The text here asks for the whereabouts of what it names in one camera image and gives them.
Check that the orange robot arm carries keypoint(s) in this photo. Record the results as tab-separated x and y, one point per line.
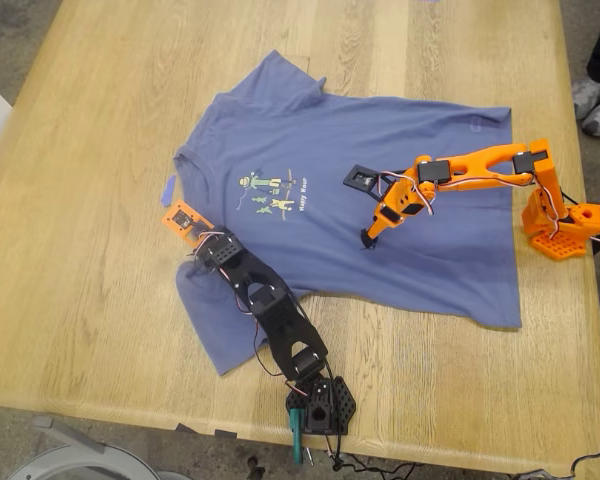
485	165

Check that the orange perforated arm base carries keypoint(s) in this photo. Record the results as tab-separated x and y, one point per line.
560	245

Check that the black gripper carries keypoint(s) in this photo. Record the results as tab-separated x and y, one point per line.
198	261

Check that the short blue tape strip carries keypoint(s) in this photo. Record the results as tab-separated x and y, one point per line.
168	192

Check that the orange camera mount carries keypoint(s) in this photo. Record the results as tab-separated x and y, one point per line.
180	220

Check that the blue printed T-shirt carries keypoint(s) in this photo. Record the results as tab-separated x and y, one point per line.
430	270

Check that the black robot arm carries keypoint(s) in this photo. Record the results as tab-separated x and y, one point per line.
285	325

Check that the grey round metal frame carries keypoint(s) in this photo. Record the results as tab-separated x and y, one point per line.
105	452

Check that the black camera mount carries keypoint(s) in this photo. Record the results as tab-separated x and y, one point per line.
362	177

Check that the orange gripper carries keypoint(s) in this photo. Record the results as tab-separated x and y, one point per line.
384	220

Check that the green table clamp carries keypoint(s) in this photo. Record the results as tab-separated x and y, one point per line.
296	440

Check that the black perforated arm base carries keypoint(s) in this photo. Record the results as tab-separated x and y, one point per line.
342	405

